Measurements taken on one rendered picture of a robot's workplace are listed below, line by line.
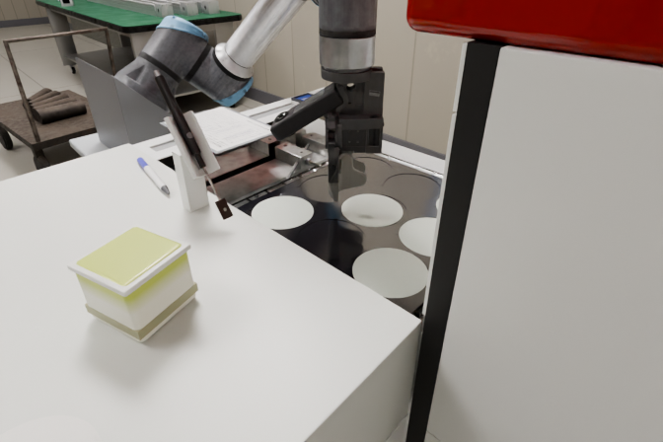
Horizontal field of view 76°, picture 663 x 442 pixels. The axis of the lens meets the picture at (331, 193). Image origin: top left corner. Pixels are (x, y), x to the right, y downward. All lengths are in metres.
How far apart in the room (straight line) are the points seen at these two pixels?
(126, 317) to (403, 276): 0.33
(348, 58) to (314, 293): 0.29
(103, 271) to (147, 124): 0.68
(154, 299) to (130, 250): 0.05
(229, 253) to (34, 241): 0.24
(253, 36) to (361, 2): 0.59
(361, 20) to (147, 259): 0.37
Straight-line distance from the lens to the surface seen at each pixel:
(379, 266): 0.58
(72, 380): 0.43
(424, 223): 0.68
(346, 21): 0.55
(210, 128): 0.86
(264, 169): 0.88
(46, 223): 0.66
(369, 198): 0.73
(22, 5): 10.52
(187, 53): 1.18
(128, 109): 1.03
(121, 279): 0.40
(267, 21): 1.09
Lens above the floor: 1.27
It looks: 30 degrees down
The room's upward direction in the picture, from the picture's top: straight up
